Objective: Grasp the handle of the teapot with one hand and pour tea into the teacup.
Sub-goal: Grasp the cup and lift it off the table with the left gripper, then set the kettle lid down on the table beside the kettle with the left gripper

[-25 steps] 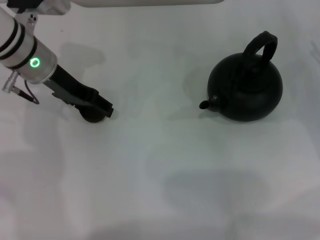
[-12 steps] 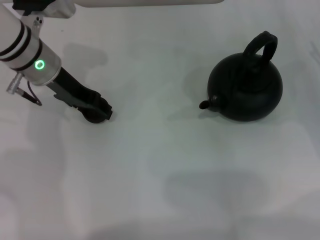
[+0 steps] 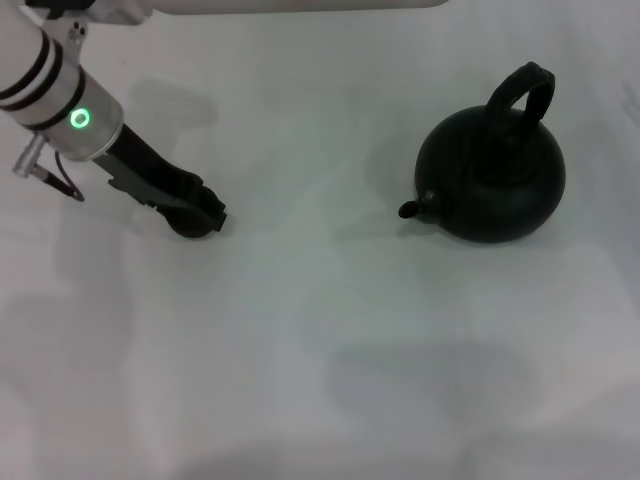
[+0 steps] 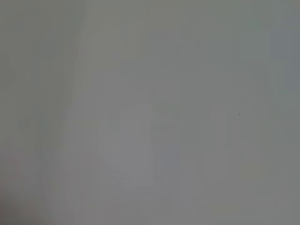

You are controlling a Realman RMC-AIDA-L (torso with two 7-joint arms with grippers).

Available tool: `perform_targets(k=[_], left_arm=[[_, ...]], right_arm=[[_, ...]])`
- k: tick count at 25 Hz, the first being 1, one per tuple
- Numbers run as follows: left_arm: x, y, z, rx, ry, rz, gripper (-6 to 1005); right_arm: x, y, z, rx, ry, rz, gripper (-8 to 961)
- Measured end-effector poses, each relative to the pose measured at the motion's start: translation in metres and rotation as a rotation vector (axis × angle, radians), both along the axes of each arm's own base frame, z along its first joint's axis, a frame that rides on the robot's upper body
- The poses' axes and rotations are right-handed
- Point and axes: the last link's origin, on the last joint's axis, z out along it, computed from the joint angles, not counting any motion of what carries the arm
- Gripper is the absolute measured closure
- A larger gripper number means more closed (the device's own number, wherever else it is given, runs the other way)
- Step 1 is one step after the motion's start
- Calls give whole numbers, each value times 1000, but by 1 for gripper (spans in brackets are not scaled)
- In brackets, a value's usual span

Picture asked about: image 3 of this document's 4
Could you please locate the dark cable with silver plug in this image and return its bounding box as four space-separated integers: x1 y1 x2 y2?
12 137 86 203

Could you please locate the black round teapot with handle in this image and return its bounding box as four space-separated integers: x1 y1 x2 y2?
397 61 567 246

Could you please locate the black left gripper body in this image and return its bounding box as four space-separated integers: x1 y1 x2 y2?
92 123 206 207

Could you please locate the small black teacup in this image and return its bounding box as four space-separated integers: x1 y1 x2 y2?
164 202 222 241

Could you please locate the left wrist camera housing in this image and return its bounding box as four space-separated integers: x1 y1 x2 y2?
22 0 151 27

